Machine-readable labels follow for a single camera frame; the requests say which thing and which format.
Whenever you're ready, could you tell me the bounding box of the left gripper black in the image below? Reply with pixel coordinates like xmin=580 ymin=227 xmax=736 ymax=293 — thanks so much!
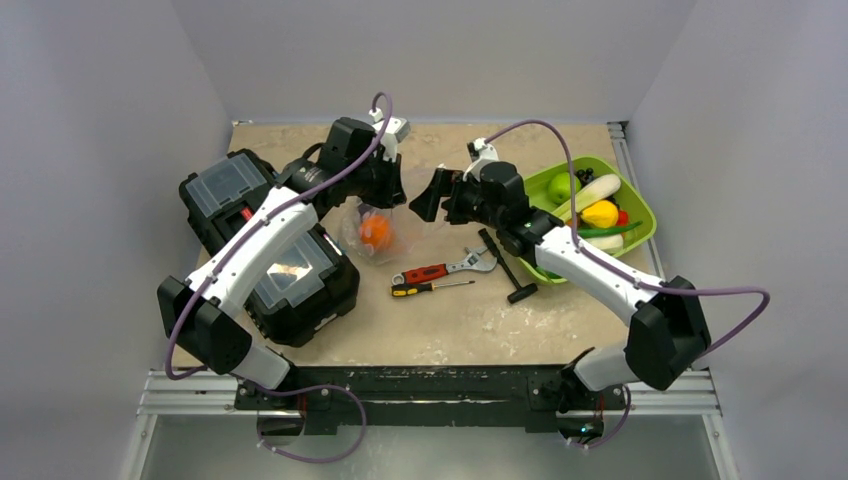
xmin=346 ymin=148 xmax=406 ymax=209

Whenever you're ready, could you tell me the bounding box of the orange tangerine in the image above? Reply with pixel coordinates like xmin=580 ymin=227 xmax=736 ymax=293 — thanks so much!
xmin=359 ymin=214 xmax=395 ymax=252

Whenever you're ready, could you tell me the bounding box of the clear zip top bag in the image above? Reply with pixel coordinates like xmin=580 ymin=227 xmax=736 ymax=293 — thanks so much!
xmin=336 ymin=167 xmax=445 ymax=265

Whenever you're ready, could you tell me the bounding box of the bok choy green white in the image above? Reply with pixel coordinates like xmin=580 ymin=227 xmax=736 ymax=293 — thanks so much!
xmin=582 ymin=234 xmax=625 ymax=255

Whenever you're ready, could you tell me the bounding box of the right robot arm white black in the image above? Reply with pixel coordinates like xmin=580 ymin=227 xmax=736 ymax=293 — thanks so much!
xmin=409 ymin=161 xmax=711 ymax=407

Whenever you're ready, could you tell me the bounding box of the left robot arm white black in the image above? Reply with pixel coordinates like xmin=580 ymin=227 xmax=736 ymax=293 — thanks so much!
xmin=157 ymin=108 xmax=410 ymax=409

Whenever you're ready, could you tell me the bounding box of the yellow black screwdriver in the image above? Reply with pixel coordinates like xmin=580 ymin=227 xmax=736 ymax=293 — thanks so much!
xmin=390 ymin=280 xmax=475 ymax=298

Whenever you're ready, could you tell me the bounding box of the black hammer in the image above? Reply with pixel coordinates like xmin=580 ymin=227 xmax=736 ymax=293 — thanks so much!
xmin=478 ymin=228 xmax=538 ymax=305

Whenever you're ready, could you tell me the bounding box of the black toolbox near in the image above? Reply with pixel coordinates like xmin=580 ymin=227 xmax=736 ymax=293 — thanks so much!
xmin=245 ymin=224 xmax=360 ymax=347

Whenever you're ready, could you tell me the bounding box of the black toolbox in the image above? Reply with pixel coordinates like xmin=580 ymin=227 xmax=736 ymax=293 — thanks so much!
xmin=178 ymin=149 xmax=276 ymax=256
xmin=245 ymin=224 xmax=360 ymax=347

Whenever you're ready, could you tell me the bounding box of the green apple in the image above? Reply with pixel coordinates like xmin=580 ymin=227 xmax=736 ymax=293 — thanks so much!
xmin=546 ymin=172 xmax=583 ymax=206

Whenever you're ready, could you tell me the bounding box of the dark grapes bunch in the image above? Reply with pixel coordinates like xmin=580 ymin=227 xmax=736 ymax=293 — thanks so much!
xmin=576 ymin=168 xmax=595 ymax=188

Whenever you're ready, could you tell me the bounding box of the green chili pepper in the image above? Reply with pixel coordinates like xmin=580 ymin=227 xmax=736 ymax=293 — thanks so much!
xmin=577 ymin=221 xmax=642 ymax=239

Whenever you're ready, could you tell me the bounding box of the green plastic basin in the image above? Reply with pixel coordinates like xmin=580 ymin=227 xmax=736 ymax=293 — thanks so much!
xmin=524 ymin=156 xmax=656 ymax=257

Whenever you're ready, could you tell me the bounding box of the celery stalk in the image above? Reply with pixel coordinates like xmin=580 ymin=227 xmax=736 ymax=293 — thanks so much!
xmin=552 ymin=174 xmax=622 ymax=221

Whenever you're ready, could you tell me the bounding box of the yellow lemon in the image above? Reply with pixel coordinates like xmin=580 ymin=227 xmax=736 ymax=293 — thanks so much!
xmin=580 ymin=200 xmax=619 ymax=228

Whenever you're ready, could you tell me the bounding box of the black toolbox far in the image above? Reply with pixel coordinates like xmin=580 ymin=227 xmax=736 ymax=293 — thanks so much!
xmin=178 ymin=149 xmax=276 ymax=256

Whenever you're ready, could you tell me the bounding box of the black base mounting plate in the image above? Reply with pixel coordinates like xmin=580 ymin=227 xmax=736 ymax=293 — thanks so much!
xmin=234 ymin=365 xmax=626 ymax=438

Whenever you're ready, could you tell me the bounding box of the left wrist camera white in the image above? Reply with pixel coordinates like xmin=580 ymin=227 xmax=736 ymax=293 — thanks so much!
xmin=369 ymin=107 xmax=411 ymax=163

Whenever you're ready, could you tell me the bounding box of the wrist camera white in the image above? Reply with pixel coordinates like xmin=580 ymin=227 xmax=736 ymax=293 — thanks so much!
xmin=369 ymin=107 xmax=411 ymax=163
xmin=462 ymin=137 xmax=500 ymax=181

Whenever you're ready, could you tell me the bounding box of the red handled adjustable wrench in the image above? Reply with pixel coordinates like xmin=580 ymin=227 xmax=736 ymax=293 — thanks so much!
xmin=391 ymin=246 xmax=497 ymax=285

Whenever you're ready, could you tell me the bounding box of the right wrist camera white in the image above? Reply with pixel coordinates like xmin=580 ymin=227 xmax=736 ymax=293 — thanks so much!
xmin=462 ymin=137 xmax=500 ymax=181

